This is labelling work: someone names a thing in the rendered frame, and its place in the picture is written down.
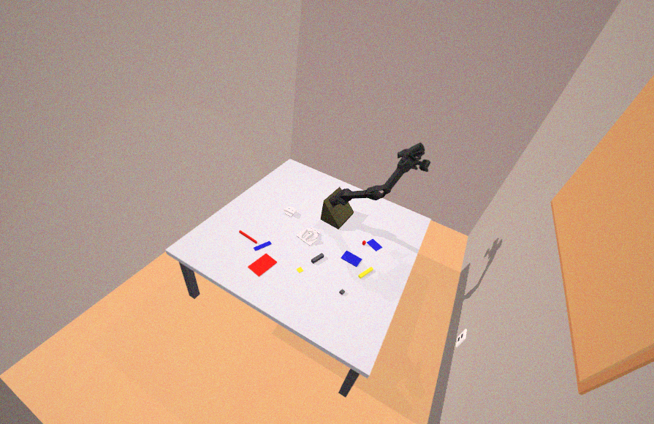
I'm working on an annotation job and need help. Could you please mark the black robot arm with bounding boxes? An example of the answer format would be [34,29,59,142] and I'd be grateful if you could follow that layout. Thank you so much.
[329,143,425,207]

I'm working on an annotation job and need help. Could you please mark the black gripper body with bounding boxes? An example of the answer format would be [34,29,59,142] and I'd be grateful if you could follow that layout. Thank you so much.
[413,157,430,171]

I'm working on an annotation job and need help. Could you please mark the yellow rectangular bar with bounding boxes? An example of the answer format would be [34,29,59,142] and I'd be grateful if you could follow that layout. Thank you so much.
[358,267,373,279]

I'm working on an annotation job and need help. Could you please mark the red flat square plate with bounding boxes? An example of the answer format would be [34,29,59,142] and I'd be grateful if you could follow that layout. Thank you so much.
[248,254,277,277]

